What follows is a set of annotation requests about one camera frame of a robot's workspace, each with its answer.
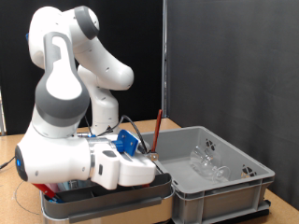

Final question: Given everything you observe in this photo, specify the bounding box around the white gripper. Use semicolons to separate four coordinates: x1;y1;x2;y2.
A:
90;142;160;191

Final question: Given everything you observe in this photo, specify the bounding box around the reddish brown wooden stick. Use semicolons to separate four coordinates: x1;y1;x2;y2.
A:
150;108;164;155

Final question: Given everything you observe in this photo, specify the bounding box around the clear wine glass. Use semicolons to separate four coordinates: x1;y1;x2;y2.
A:
189;144;232;184

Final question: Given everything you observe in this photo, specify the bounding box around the light blue plate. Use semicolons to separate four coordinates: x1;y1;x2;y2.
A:
59;179;78;191

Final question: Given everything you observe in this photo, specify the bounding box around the grey dish rack base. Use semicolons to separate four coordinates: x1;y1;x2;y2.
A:
39;172;176;224

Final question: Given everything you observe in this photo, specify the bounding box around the grey plastic crate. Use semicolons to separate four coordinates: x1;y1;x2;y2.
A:
132;125;277;224

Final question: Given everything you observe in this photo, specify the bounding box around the black backdrop curtain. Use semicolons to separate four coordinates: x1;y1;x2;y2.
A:
0;0;164;136

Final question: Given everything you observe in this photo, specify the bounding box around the dark grey backdrop curtain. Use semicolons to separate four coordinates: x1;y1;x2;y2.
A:
166;0;299;211

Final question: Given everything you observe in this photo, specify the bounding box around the blue wrist camera bracket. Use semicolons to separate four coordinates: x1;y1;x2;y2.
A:
111;129;140;157

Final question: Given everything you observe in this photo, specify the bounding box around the grey metal post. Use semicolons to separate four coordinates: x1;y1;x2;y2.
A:
0;87;7;136
161;0;169;119

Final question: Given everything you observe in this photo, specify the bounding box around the blue handled utensil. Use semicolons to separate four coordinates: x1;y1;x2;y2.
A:
47;195;65;204

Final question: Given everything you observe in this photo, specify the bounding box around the thin wire loop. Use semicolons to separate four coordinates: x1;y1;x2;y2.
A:
13;180;43;217

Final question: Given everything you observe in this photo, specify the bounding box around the long black cable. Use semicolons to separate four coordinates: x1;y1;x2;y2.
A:
0;156;16;170

